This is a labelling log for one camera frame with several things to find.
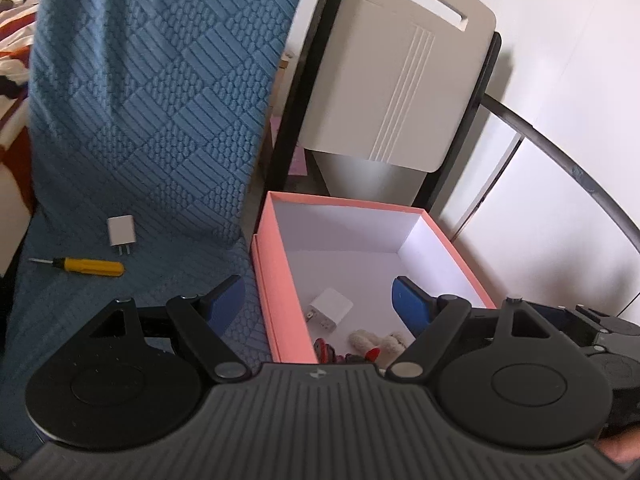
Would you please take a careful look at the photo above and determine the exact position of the white plush toy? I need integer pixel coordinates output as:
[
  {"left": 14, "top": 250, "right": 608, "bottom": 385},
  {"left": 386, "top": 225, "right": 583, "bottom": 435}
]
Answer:
[{"left": 348, "top": 330, "right": 408, "bottom": 368}]

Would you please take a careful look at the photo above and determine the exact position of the white charger cube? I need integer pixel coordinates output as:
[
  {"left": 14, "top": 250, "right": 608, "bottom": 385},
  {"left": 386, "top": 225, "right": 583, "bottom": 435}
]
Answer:
[{"left": 305, "top": 288, "right": 354, "bottom": 332}]

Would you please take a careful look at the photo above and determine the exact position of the red black toy ball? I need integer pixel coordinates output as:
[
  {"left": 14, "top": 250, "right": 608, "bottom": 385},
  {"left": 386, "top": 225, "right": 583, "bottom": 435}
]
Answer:
[{"left": 314, "top": 338, "right": 380, "bottom": 364}]

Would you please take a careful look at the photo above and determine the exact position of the white plug charger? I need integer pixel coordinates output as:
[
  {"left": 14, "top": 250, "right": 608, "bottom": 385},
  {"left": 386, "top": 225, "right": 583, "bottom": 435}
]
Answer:
[{"left": 107, "top": 214, "right": 137, "bottom": 255}]

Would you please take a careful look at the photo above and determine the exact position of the yellow handled screwdriver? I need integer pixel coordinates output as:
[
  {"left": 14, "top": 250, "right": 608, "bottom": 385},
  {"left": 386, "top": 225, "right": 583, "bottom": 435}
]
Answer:
[{"left": 28, "top": 258, "right": 126, "bottom": 278}]

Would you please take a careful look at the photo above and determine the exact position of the person's right hand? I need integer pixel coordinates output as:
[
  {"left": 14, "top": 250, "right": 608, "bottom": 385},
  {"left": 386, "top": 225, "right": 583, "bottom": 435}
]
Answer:
[{"left": 597, "top": 426, "right": 640, "bottom": 464}]

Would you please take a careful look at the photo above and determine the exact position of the pink cardboard box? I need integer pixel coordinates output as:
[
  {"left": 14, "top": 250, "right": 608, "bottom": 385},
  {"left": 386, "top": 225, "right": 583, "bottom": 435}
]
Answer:
[{"left": 252, "top": 192, "right": 495, "bottom": 363}]

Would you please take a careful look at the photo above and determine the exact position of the blue textured seat cover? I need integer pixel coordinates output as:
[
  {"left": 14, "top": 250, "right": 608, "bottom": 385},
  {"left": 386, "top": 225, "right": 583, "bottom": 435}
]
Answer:
[{"left": 1, "top": 0, "right": 299, "bottom": 458}]

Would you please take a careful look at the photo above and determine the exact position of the white folding chair back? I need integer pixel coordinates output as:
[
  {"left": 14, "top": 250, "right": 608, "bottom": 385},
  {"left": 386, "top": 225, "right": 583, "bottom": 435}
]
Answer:
[{"left": 299, "top": 0, "right": 496, "bottom": 172}]

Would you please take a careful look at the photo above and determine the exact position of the red white black striped blanket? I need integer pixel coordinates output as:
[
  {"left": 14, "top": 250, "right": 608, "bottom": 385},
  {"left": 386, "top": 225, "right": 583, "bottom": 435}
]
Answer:
[{"left": 0, "top": 0, "right": 39, "bottom": 273}]

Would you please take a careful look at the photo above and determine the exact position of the black metal chair frame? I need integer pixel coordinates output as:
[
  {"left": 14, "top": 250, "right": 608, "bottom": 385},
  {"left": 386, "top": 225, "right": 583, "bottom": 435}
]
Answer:
[{"left": 264, "top": 0, "right": 640, "bottom": 256}]

